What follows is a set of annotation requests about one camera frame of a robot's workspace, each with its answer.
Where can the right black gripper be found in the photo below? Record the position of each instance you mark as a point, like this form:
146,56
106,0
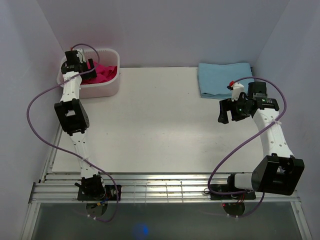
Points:
226,105

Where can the white plastic basket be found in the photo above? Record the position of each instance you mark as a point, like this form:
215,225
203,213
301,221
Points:
71,81

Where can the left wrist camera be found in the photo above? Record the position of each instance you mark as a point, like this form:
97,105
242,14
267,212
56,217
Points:
80,54

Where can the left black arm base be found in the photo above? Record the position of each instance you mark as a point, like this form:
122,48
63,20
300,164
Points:
94,189

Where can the pink trousers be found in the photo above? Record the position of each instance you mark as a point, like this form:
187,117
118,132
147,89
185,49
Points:
104,74

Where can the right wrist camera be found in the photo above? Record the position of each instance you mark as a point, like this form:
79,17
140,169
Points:
236,89

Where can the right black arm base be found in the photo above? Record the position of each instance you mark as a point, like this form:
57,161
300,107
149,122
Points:
233,193

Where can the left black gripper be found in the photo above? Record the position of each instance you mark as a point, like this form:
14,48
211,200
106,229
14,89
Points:
91,74

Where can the folded light blue trousers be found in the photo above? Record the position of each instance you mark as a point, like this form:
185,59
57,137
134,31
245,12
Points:
213,79

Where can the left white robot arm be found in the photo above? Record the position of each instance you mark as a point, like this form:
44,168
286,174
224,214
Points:
75,121

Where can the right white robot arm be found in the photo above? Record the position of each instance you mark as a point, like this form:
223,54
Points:
279,171

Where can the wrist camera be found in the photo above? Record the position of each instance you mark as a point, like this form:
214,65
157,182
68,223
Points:
236,89
80,54

